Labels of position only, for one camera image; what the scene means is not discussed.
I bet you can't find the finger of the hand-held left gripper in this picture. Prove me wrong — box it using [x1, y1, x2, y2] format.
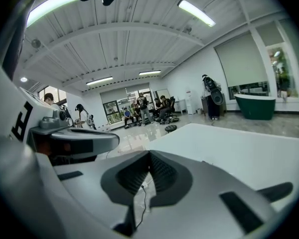
[49, 130, 121, 159]

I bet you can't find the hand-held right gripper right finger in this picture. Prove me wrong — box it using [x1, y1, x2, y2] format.
[149, 150, 280, 239]

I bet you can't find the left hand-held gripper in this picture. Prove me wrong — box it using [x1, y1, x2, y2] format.
[0, 53, 113, 149]

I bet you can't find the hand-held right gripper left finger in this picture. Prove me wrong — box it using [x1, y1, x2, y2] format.
[52, 150, 150, 237]

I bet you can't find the white bathtub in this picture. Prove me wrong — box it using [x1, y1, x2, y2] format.
[144, 122, 299, 209]

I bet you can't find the dark green bathtub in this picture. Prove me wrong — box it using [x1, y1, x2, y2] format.
[233, 94, 277, 120]

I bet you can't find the long ceiling light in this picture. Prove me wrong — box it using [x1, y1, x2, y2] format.
[139, 69, 162, 76]
[26, 0, 80, 27]
[177, 0, 217, 27]
[85, 76, 114, 86]

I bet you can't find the black gear pile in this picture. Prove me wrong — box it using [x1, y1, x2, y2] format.
[155, 116, 180, 124]

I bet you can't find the black office chair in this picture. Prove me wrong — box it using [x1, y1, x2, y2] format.
[168, 96, 178, 117]

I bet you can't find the white drawer cabinet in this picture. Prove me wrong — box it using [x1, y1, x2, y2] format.
[175, 99, 188, 115]

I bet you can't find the white water dispenser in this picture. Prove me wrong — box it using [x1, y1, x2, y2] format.
[185, 91, 199, 115]

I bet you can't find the brown wooden cabinet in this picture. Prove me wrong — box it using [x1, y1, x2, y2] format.
[201, 96, 227, 116]

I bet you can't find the grey roller blind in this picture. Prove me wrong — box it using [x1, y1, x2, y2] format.
[214, 32, 269, 88]

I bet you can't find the black power cable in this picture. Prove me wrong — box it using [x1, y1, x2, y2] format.
[136, 185, 149, 230]

